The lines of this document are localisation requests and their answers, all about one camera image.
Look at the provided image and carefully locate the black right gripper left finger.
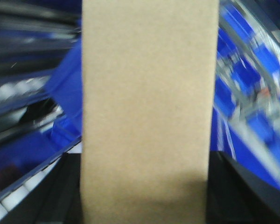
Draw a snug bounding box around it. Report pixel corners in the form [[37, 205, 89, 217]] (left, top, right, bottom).
[[0, 153, 82, 224]]

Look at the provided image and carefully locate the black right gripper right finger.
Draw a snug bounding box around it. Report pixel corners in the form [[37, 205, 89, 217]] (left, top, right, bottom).
[[206, 151, 280, 224]]

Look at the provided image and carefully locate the brown cardboard box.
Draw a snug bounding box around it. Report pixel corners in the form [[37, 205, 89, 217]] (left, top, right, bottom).
[[81, 0, 219, 224]]

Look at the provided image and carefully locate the white roller track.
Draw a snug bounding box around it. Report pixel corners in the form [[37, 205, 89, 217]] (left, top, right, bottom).
[[0, 140, 82, 220]]

